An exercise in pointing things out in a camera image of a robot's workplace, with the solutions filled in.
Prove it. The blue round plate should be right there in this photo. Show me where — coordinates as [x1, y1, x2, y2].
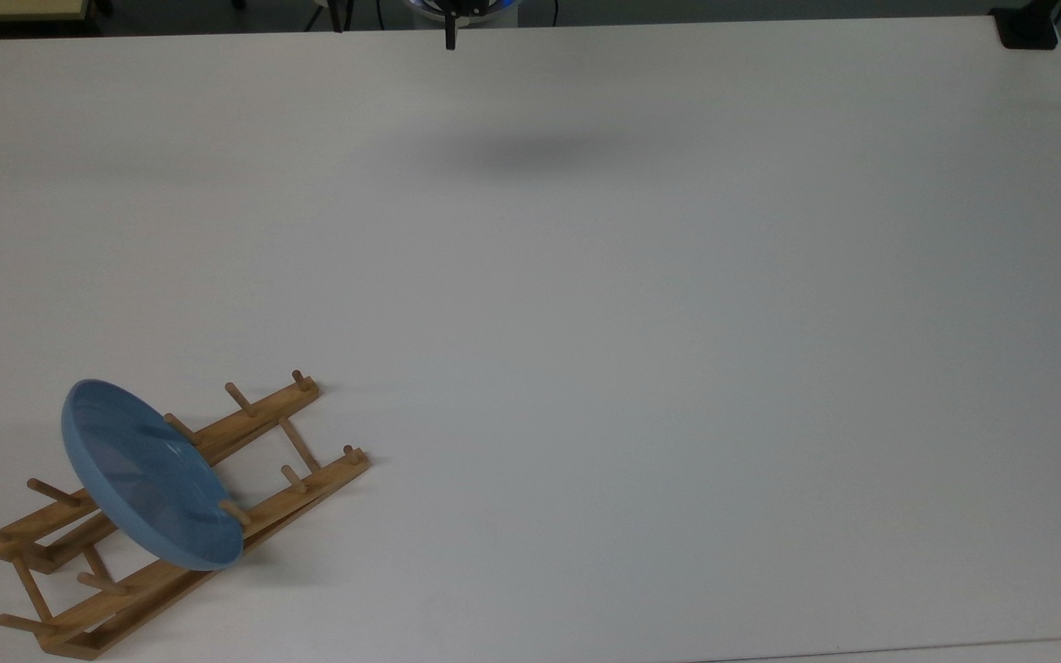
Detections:
[61, 378, 244, 571]

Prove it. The wooden plate rack with pegs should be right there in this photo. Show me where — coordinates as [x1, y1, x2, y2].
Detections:
[0, 369, 371, 661]

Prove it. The light wooden side table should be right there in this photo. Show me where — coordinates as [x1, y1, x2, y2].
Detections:
[0, 0, 91, 26]

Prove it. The black camera pole with clamp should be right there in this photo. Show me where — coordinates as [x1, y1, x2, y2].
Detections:
[990, 0, 1061, 51]

